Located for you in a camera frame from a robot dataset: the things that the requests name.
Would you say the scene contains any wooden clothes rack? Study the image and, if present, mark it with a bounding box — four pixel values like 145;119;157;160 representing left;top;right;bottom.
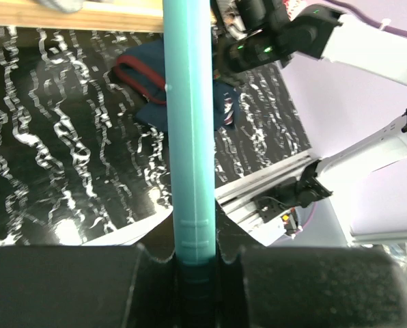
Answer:
0;1;163;33

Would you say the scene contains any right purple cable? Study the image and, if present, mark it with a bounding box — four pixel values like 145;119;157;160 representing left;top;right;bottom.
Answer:
329;0;407;42

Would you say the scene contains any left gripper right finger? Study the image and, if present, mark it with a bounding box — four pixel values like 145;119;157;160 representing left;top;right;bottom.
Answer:
216;207;407;327

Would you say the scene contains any navy garment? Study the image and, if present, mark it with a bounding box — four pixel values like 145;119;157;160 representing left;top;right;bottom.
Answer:
113;39;240;133

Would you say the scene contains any aluminium rail base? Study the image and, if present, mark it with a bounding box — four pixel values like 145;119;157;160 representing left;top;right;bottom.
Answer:
84;150;314;246

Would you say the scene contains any black marble mat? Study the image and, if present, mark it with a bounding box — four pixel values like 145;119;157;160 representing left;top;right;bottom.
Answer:
0;26;312;246

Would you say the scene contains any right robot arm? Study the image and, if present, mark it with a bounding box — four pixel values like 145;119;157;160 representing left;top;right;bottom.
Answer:
277;14;407;246

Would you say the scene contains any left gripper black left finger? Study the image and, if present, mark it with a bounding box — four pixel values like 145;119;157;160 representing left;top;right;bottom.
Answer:
0;218;178;327

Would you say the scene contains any grey tank top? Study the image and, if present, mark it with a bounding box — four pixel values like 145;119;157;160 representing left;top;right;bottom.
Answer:
37;0;85;14

